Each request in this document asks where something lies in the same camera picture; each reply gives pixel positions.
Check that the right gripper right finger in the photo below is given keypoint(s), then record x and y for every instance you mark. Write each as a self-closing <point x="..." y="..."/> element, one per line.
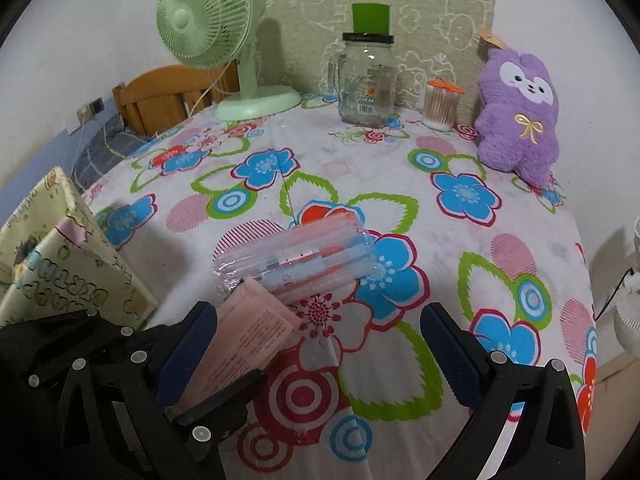
<point x="458" y="354"/>

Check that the wall power outlet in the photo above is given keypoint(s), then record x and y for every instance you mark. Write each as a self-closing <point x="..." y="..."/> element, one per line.
<point x="89" y="111"/>

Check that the green desk fan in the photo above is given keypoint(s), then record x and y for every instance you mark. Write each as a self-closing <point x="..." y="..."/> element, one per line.
<point x="204" y="34"/>

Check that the green cup on jar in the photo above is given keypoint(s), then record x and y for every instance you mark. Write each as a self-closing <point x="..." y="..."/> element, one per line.
<point x="371" y="18"/>

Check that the white standing fan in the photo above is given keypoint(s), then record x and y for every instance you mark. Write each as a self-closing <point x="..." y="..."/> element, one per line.
<point x="618" y="320"/>

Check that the purple plush bunny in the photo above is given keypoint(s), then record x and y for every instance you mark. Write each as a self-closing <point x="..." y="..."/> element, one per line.
<point x="517" y="122"/>

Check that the floral tablecloth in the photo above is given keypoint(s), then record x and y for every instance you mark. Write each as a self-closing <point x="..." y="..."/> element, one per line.
<point x="356" y="393"/>

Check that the glass mason jar mug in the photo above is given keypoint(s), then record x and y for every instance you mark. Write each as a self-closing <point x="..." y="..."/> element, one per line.
<point x="363" y="77"/>

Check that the green patterned wall board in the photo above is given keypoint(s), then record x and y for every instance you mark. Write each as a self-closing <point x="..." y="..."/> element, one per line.
<point x="433" y="39"/>

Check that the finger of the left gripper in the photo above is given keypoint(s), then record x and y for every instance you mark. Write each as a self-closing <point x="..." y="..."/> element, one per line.
<point x="223" y="405"/>

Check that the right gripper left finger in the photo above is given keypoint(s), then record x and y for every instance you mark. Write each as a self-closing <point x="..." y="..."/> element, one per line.
<point x="180" y="349"/>

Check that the cotton swab jar orange lid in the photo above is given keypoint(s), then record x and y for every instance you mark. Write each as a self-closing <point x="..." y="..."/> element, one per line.
<point x="441" y="104"/>

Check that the yellow cartoon storage box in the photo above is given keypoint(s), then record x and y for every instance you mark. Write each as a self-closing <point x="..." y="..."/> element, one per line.
<point x="56" y="259"/>

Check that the pink paper packet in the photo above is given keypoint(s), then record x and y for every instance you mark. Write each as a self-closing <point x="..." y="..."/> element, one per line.
<point x="253" y="327"/>

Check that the grey plaid pillow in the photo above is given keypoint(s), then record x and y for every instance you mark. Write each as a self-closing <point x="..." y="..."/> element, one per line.
<point x="113" y="143"/>

